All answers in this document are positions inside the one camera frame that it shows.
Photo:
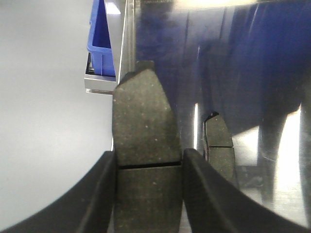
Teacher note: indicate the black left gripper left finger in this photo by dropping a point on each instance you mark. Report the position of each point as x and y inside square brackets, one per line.
[85, 208]

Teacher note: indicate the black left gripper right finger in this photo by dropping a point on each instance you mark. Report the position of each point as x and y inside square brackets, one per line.
[214, 205]

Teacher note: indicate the dark brake pad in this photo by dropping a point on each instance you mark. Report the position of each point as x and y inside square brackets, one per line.
[219, 150]
[149, 158]

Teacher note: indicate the small blue floor bin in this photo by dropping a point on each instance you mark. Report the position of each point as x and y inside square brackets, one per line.
[98, 44]

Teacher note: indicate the stainless steel rack frame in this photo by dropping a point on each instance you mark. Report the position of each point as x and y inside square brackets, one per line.
[120, 15]

